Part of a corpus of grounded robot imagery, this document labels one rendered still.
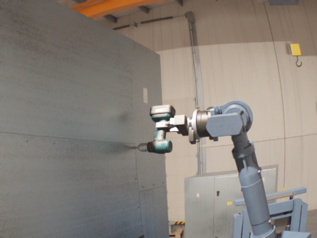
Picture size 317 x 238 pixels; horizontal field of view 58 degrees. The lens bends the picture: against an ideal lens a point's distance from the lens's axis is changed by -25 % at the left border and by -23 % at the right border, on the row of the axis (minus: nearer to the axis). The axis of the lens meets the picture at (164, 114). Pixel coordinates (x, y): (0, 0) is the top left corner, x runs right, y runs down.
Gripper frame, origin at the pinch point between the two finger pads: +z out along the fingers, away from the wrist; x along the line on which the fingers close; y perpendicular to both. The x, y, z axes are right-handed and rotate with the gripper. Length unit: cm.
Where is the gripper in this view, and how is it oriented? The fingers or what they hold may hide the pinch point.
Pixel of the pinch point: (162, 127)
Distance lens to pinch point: 180.7
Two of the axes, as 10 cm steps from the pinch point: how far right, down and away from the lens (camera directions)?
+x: -3.6, -4.4, -8.2
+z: -9.3, 0.9, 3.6
